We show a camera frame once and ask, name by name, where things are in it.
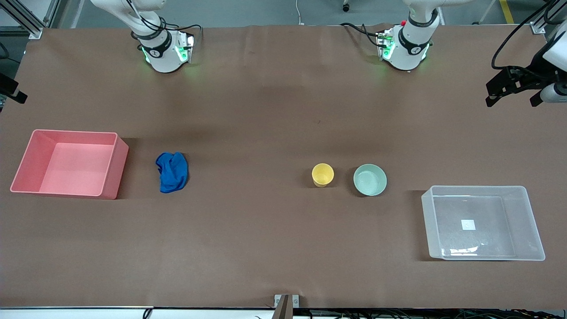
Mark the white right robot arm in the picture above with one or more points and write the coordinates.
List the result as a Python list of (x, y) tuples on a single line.
[(161, 57)]

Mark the yellow plastic cup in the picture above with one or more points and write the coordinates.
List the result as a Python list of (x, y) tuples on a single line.
[(322, 174)]

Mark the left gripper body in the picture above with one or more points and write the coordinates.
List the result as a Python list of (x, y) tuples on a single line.
[(534, 73)]

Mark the pink plastic box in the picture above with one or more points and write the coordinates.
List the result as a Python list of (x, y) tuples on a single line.
[(75, 164)]

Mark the blue cloth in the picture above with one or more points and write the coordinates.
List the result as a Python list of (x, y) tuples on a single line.
[(172, 173)]

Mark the white square label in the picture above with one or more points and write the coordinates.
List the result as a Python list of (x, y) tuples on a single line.
[(468, 225)]

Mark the clear plastic box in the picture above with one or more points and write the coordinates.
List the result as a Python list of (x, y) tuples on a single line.
[(527, 221)]

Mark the aluminium frame post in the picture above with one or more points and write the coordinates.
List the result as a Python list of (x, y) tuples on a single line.
[(26, 24), (538, 27)]

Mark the grey metal table bracket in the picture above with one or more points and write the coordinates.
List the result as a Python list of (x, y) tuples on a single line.
[(279, 301)]

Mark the mint green bowl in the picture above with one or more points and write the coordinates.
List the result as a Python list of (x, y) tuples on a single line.
[(370, 180)]

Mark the brown paper table cover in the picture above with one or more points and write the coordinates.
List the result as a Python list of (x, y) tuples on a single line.
[(266, 133)]

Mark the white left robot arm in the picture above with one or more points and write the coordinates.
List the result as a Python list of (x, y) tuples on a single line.
[(409, 48)]

